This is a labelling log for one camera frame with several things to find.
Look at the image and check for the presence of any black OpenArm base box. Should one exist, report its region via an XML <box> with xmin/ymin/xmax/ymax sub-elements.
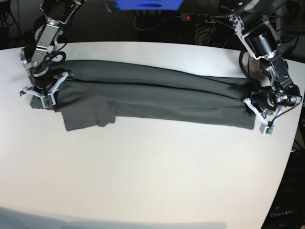
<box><xmin>262</xmin><ymin>151</ymin><xmax>305</xmax><ymax>229</ymax></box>

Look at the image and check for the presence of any dark grey T-shirt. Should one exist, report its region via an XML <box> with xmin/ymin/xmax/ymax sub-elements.
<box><xmin>30</xmin><ymin>59</ymin><xmax>257</xmax><ymax>132</ymax></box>

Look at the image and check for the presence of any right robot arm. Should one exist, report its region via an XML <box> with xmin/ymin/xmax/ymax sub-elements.
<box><xmin>20</xmin><ymin>0</ymin><xmax>85</xmax><ymax>97</ymax></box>

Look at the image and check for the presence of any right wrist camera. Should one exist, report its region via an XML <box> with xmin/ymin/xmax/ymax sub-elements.
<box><xmin>41</xmin><ymin>94</ymin><xmax>56</xmax><ymax>108</ymax></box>

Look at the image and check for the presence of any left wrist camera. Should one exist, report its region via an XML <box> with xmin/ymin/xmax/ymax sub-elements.
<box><xmin>260</xmin><ymin>124</ymin><xmax>275</xmax><ymax>135</ymax></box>

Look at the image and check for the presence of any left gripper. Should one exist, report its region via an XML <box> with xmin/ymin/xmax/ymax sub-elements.
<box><xmin>243</xmin><ymin>92</ymin><xmax>303</xmax><ymax>125</ymax></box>

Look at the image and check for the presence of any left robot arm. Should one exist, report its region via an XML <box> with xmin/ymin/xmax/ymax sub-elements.
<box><xmin>213</xmin><ymin>0</ymin><xmax>303</xmax><ymax>127</ymax></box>

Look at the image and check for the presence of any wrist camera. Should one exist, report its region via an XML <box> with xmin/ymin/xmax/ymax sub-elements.
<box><xmin>260</xmin><ymin>124</ymin><xmax>275</xmax><ymax>135</ymax></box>
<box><xmin>41</xmin><ymin>94</ymin><xmax>56</xmax><ymax>108</ymax></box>

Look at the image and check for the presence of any black power strip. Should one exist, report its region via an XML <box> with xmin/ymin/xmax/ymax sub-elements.
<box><xmin>180</xmin><ymin>13</ymin><xmax>216</xmax><ymax>23</ymax></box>

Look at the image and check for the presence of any blue plastic bin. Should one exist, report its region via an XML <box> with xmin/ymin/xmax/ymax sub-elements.
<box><xmin>116</xmin><ymin>0</ymin><xmax>183</xmax><ymax>10</ymax></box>

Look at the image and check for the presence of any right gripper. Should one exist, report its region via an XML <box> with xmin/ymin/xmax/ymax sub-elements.
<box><xmin>19</xmin><ymin>69</ymin><xmax>72</xmax><ymax>99</ymax></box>

